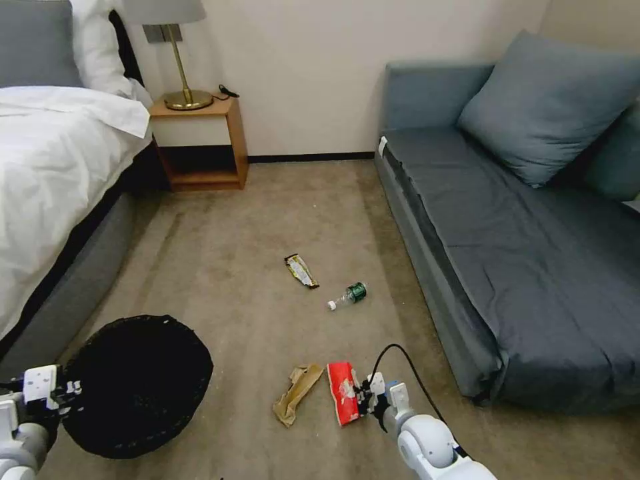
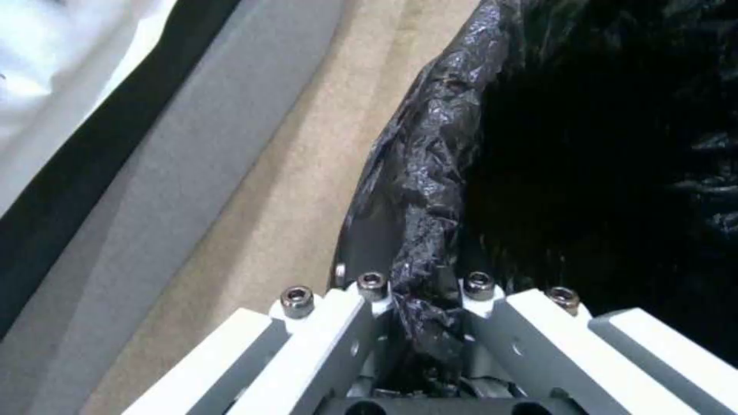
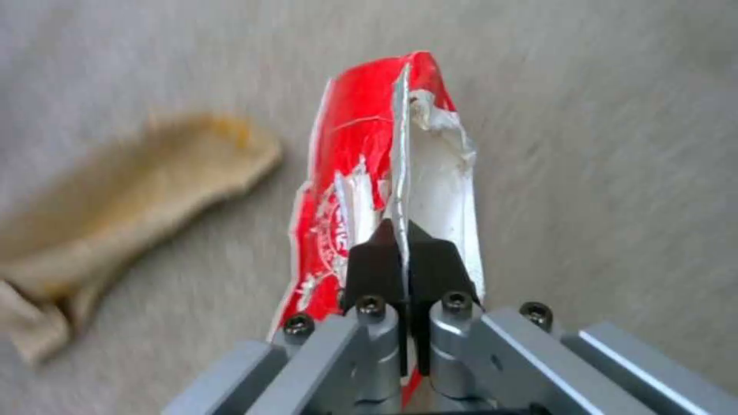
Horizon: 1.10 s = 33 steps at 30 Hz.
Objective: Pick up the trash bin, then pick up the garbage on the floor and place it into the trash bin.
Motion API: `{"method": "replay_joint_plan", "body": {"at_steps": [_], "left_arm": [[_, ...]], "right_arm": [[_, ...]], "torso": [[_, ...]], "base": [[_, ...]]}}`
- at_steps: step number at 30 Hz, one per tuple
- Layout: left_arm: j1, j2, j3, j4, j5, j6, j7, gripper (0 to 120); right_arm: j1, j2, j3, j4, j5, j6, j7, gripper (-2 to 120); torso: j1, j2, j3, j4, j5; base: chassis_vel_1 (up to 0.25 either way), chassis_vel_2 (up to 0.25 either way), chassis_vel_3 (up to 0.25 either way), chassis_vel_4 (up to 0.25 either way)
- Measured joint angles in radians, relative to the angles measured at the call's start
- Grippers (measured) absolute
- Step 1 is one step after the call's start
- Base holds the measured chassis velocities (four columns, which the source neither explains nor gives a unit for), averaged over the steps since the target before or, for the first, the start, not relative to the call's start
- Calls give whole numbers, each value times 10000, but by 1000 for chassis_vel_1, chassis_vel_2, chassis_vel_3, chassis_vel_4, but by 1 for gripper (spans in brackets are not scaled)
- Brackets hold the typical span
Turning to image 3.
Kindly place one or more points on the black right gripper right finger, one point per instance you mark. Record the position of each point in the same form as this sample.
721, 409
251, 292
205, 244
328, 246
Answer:
441, 276

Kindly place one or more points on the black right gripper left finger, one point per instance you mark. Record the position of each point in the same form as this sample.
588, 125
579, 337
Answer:
369, 276

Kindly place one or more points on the red and white snack wrapper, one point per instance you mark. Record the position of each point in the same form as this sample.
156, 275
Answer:
375, 173

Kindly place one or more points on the beige sock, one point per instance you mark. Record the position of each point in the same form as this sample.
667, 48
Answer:
121, 203

